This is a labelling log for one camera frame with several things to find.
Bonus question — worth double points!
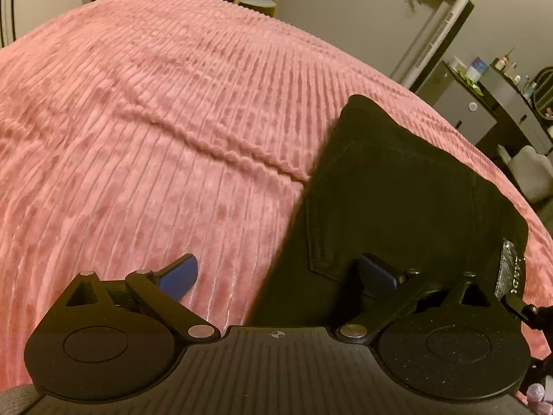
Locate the pink ribbed blanket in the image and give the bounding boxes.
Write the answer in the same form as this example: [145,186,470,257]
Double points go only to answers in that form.
[0,0,553,398]

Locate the white upholstered chair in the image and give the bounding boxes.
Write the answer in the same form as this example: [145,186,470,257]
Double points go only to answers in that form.
[497,145,553,204]

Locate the round mirror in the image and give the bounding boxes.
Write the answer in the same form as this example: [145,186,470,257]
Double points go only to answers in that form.
[533,67,553,115]

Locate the grey vanity desk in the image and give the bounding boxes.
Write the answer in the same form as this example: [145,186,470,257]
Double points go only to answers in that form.
[490,66,553,156]

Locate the cosmetic bottle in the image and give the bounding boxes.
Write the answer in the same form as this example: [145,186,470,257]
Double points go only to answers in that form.
[495,47,516,71]

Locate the grey cabinet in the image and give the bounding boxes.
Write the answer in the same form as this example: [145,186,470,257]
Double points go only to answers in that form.
[417,61,498,144]

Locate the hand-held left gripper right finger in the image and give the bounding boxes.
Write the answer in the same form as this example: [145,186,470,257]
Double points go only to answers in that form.
[339,254,497,344]

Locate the grey cloth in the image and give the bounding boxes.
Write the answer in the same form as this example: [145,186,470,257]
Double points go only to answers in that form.
[0,385,41,415]

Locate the black pants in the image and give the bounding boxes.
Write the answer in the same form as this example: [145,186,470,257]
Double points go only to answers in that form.
[251,94,530,327]

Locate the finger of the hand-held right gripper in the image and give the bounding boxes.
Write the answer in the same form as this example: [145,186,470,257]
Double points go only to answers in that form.
[502,292,553,342]

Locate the white tower appliance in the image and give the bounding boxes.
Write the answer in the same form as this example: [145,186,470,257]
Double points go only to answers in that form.
[400,0,474,92]

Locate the blue and white box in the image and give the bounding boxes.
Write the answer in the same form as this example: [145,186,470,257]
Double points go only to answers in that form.
[464,57,488,83]

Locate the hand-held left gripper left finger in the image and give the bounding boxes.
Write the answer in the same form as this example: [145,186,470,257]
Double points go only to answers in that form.
[56,254,221,342]

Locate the green leaf tray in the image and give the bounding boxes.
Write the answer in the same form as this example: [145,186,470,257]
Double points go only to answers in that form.
[462,75,485,96]

